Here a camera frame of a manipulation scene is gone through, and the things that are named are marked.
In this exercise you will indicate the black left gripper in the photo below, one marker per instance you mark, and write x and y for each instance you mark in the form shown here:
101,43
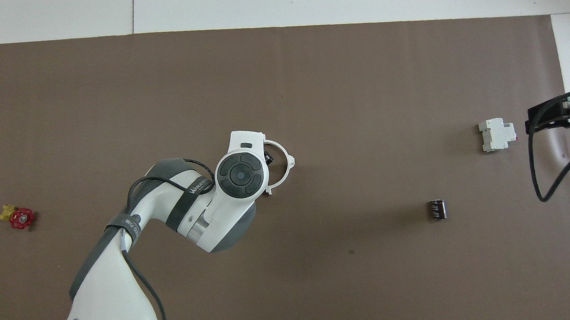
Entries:
268,157

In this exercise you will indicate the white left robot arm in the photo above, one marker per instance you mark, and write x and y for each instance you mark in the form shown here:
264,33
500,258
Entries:
104,303

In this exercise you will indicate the white circuit breaker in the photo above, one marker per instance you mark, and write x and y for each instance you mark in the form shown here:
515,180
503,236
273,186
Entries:
496,135

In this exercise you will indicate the brown table mat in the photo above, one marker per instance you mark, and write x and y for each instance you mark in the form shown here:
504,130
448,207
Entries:
359,74

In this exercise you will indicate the black cylindrical capacitor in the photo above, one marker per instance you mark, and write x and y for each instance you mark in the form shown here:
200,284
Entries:
437,209

